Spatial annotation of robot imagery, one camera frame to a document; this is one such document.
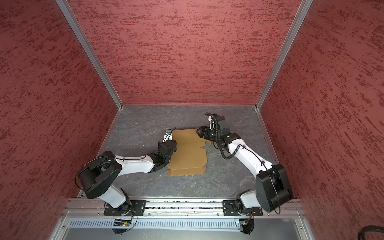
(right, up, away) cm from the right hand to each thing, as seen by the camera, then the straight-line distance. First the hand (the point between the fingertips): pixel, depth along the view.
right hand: (198, 135), depth 84 cm
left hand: (-18, -3, +6) cm, 19 cm away
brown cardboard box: (-5, -15, +7) cm, 18 cm away
